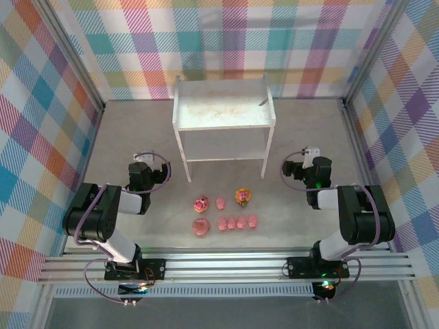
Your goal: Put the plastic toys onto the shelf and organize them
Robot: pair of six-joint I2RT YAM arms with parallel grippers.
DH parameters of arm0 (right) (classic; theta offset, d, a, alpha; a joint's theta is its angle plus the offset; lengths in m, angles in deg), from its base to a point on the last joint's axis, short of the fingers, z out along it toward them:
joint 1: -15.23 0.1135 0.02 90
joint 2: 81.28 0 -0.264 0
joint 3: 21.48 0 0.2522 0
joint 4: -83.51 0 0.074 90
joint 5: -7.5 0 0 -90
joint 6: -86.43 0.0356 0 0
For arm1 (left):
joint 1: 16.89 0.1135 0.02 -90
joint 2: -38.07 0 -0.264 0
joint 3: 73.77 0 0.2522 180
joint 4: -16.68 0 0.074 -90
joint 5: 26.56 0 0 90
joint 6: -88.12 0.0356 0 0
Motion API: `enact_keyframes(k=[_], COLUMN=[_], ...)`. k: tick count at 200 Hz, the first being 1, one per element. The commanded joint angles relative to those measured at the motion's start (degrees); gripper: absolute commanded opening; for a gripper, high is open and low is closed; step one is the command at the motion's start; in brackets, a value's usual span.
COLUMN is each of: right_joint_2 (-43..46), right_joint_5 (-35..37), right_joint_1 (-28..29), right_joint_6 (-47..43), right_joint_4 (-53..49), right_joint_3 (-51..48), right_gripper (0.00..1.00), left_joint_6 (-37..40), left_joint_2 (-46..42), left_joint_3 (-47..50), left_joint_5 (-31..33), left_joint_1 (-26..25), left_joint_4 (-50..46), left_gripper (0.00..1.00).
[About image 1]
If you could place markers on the right controller board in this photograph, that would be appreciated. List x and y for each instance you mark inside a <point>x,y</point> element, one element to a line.
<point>324,291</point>

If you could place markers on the white two-tier shelf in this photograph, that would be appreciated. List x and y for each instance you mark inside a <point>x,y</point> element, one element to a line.
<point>223,109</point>

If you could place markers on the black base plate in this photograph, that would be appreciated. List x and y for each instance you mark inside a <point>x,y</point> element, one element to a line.
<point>298,267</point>
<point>157,269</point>

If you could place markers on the left controller board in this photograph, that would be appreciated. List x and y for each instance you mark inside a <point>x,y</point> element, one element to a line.
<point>132,289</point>

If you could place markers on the yellow flower face toy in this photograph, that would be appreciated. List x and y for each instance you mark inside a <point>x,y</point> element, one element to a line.
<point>243,197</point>

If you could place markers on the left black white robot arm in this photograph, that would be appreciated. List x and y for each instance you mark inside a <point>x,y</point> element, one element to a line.
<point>92,212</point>

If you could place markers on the aluminium mounting rail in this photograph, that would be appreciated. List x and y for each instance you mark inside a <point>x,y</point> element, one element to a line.
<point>223,265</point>

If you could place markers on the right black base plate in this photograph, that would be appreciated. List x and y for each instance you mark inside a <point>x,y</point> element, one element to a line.
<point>298,267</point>

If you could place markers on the pink donut toy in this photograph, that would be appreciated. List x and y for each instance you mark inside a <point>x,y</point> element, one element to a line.
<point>201,228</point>

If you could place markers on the pink plastic pig toy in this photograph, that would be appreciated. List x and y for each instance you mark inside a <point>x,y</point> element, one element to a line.
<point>231,223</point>
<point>253,221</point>
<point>223,224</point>
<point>241,222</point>
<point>221,203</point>

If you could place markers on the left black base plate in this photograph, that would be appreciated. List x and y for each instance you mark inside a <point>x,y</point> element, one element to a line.
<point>157,269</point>

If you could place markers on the controller board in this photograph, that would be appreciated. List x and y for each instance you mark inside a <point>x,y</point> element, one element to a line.
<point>324,291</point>
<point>132,289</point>

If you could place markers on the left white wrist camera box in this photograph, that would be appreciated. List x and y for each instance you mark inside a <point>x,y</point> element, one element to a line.
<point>142,157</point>

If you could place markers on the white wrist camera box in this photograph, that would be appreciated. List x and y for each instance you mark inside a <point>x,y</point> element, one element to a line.
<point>142,157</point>
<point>311,151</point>

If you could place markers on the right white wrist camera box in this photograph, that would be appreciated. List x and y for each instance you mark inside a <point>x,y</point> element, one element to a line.
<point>311,151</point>

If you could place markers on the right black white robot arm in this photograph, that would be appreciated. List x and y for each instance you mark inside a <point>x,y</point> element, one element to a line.
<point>363,212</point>

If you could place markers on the pink doll cupcake toy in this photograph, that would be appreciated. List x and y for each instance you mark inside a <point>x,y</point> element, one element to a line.
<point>201,205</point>

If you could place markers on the aluminium frame post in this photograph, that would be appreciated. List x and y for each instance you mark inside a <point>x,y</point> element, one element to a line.
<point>72,51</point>
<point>372,51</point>

